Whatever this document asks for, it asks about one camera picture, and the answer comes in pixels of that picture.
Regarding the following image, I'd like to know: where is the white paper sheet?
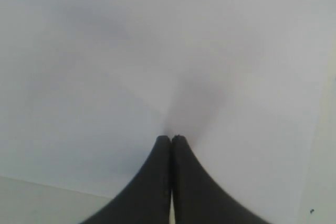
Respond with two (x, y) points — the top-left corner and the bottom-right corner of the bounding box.
(1, 0), (335, 223)

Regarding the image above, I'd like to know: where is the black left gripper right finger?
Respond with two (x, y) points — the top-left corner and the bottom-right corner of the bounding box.
(171, 135), (267, 224)

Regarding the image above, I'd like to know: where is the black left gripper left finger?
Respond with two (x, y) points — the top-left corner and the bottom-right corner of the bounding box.
(83, 136), (172, 224)

